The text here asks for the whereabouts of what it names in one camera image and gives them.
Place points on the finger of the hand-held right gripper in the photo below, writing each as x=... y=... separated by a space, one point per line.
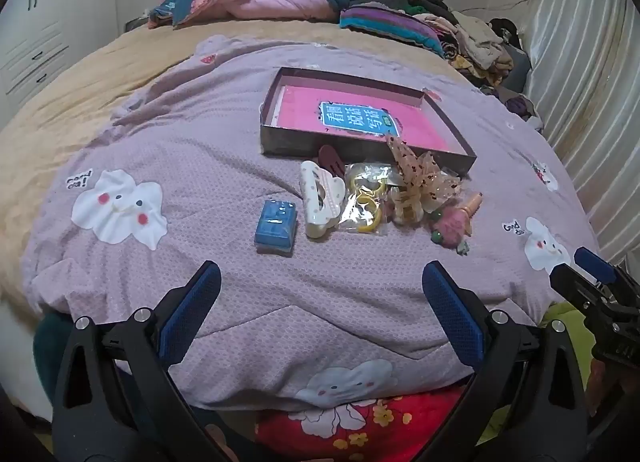
x=572 y=284
x=594 y=263

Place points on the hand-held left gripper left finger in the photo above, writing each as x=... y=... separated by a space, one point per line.
x=192 y=302

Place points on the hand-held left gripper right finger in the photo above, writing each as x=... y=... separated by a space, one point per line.
x=452 y=307

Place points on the pink ice-cream hair clip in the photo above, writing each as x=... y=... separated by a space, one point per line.
x=452 y=224

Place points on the small blue box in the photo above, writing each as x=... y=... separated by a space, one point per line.
x=275 y=229

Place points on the small beige claw clip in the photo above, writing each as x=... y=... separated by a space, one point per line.
x=406 y=207

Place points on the polka-dot sheer bow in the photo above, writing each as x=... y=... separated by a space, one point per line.
x=425 y=177

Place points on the bag of yellow rings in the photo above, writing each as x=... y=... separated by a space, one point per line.
x=367 y=192

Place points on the white claw hair clip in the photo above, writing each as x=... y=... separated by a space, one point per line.
x=320 y=202

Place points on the shallow cardboard box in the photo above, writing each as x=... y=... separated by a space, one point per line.
x=292 y=139

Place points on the maroon snap hair clip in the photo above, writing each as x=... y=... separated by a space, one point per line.
x=331 y=158

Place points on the person's right hand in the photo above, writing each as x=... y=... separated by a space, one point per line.
x=602 y=384

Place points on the green cloth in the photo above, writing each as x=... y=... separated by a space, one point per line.
x=567 y=324

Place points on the red floral cloth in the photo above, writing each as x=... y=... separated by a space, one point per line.
x=400 y=422

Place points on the white pleated curtain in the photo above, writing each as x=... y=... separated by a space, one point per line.
x=585 y=92

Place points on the pink book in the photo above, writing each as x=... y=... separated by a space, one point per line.
x=300 y=109

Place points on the tan bedsheet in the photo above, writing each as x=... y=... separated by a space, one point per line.
x=75 y=92

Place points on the pile of clothes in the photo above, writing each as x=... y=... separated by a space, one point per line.
x=475 y=42

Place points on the striped folded towel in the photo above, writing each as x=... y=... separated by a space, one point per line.
x=390 y=27

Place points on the teal and pink floral quilt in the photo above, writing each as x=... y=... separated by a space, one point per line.
x=260 y=2

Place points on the white wardrobe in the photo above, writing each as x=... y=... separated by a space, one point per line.
x=45 y=32

